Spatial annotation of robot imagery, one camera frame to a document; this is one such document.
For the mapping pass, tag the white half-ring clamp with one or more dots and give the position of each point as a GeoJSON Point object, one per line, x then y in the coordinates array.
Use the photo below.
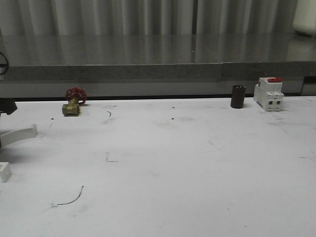
{"type": "Point", "coordinates": [12, 137]}

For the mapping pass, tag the dark brown cylinder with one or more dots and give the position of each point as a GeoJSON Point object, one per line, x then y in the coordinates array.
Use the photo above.
{"type": "Point", "coordinates": [238, 95]}

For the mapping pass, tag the white container on counter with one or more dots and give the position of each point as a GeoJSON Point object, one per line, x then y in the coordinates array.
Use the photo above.
{"type": "Point", "coordinates": [304, 21]}

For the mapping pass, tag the grey stone counter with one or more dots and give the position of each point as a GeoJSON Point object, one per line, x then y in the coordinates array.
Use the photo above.
{"type": "Point", "coordinates": [156, 66]}

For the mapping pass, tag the brass valve with red handwheel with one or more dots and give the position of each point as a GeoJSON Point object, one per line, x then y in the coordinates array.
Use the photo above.
{"type": "Point", "coordinates": [76, 98]}

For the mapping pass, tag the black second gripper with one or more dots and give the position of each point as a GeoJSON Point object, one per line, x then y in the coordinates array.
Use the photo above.
{"type": "Point", "coordinates": [7, 106]}

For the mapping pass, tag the white circuit breaker red switch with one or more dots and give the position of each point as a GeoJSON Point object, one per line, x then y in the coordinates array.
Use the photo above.
{"type": "Point", "coordinates": [268, 95]}

